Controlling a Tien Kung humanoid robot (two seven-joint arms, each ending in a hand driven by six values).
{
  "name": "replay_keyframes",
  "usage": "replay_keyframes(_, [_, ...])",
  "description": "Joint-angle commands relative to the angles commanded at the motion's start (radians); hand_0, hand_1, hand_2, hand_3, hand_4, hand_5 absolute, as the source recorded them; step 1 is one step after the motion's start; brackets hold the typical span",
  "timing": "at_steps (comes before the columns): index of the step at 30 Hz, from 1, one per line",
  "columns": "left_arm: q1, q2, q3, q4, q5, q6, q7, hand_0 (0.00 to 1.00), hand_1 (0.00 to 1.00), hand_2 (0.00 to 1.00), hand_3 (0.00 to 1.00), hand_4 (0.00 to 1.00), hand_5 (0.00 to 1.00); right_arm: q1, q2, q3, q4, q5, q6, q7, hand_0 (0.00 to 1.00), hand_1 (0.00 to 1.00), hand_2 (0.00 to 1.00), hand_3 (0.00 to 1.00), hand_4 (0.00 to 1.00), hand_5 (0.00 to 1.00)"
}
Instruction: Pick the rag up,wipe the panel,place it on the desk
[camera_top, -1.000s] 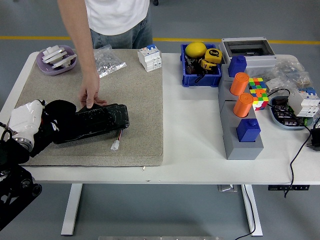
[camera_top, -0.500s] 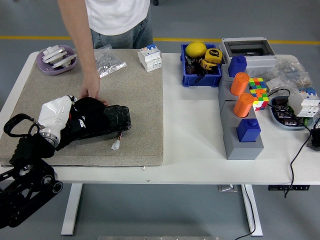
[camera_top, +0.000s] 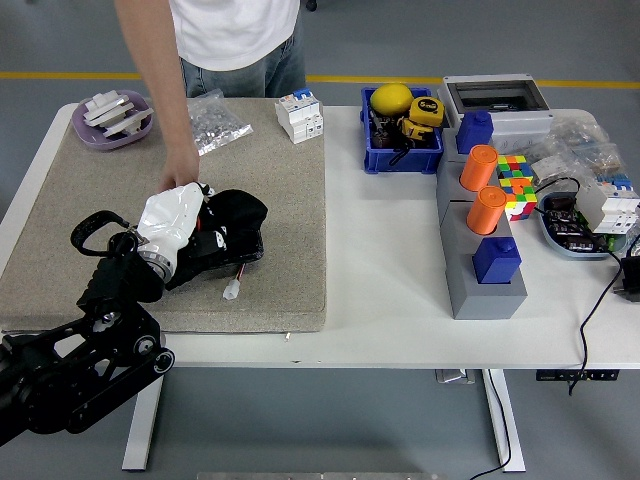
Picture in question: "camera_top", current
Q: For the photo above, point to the round yellow tape measure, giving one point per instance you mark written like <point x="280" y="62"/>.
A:
<point x="427" y="111"/>

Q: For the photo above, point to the metal bracket under table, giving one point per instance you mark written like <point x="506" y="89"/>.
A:
<point x="452" y="376"/>

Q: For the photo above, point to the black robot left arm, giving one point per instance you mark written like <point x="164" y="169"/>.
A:
<point x="115" y="282"/>

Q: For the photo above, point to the white circuit breaker blue switch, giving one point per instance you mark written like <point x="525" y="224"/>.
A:
<point x="300" y="120"/>

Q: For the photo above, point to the blue block with knob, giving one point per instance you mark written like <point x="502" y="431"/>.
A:
<point x="475" y="132"/>
<point x="497" y="262"/>

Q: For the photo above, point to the white circuit breaker blue switches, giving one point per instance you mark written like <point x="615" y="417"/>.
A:
<point x="607" y="205"/>

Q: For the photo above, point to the blue plastic bin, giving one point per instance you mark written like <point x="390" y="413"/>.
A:
<point x="400" y="162"/>

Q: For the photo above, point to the grey electrical enclosure box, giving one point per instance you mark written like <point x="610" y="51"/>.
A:
<point x="520" y="125"/>

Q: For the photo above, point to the black chair wheel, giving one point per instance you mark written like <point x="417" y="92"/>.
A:
<point x="312" y="5"/>

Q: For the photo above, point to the orange cylinder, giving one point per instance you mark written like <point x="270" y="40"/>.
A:
<point x="486" y="210"/>
<point x="479" y="167"/>

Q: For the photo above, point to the purple dish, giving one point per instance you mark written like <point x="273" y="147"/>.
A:
<point x="90" y="137"/>

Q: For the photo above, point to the blue-grey dish with components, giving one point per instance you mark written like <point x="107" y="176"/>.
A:
<point x="565" y="245"/>

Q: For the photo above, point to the person's right forearm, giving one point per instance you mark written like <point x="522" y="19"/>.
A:
<point x="160" y="75"/>

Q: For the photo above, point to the black power adapter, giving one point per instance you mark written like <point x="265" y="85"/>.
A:
<point x="631" y="280"/>

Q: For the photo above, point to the grey-brown mat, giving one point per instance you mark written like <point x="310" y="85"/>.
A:
<point x="280" y="200"/>

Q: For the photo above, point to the grey block holder base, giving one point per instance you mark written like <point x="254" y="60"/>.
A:
<point x="480" y="305"/>

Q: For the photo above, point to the yellow and black tape measure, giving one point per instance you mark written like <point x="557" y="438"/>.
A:
<point x="417" y="130"/>

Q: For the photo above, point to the black table control panel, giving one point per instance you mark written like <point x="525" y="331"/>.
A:
<point x="550" y="375"/>

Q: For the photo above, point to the clear bags of components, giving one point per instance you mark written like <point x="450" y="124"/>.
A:
<point x="595" y="145"/>

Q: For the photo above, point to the white table leg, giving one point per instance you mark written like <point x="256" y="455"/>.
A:
<point x="142" y="435"/>
<point x="505" y="430"/>

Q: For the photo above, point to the yellow lemon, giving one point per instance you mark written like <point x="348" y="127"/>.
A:
<point x="391" y="99"/>

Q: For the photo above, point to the white plastic bracket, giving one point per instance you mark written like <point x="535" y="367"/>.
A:
<point x="130" y="120"/>
<point x="107" y="105"/>

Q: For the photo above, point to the clear bag of screws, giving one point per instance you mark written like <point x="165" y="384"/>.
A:
<point x="222" y="125"/>

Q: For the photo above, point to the colourful puzzle cube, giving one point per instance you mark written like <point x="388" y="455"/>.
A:
<point x="514" y="167"/>
<point x="520" y="200"/>

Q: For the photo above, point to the person's right hand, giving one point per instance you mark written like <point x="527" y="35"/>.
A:
<point x="180" y="170"/>

